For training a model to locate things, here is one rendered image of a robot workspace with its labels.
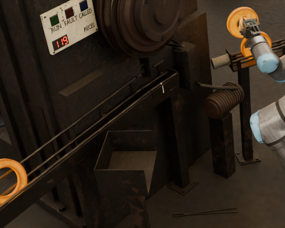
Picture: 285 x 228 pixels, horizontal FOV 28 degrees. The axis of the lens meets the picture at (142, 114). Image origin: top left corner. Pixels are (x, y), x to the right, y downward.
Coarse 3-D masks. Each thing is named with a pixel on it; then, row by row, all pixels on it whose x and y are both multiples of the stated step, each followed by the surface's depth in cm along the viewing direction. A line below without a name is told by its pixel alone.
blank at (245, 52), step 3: (261, 33) 287; (264, 33) 288; (264, 36) 288; (267, 36) 288; (243, 39) 289; (246, 39) 287; (267, 39) 289; (270, 39) 289; (243, 42) 288; (270, 42) 290; (243, 45) 289; (270, 45) 291; (243, 48) 289; (246, 48) 290; (243, 51) 290; (246, 51) 291; (249, 51) 291; (243, 54) 291; (246, 54) 292; (249, 54) 292; (252, 57) 293
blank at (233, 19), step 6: (234, 12) 279; (240, 12) 279; (246, 12) 279; (252, 12) 280; (228, 18) 281; (234, 18) 280; (240, 18) 280; (252, 18) 282; (228, 24) 281; (234, 24) 282; (228, 30) 285; (234, 30) 283; (234, 36) 285; (240, 36) 286
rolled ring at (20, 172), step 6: (0, 162) 230; (6, 162) 231; (12, 162) 233; (18, 162) 234; (0, 168) 230; (12, 168) 234; (18, 168) 234; (18, 174) 235; (24, 174) 236; (18, 180) 236; (24, 180) 236; (18, 186) 235; (12, 192) 235; (0, 198) 230; (6, 198) 231
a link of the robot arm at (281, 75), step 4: (284, 56) 264; (280, 60) 263; (284, 60) 263; (280, 64) 262; (284, 64) 262; (276, 68) 261; (280, 68) 262; (284, 68) 263; (272, 72) 263; (276, 72) 263; (280, 72) 264; (284, 72) 264; (272, 76) 266; (276, 76) 265; (280, 76) 266; (284, 76) 266; (276, 80) 269; (280, 80) 268; (284, 80) 268
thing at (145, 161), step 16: (112, 144) 250; (128, 144) 249; (144, 144) 247; (112, 160) 248; (128, 160) 246; (144, 160) 245; (96, 176) 227; (112, 176) 226; (128, 176) 224; (144, 176) 223; (112, 192) 231; (128, 192) 229; (144, 192) 228; (144, 208) 253; (144, 224) 256
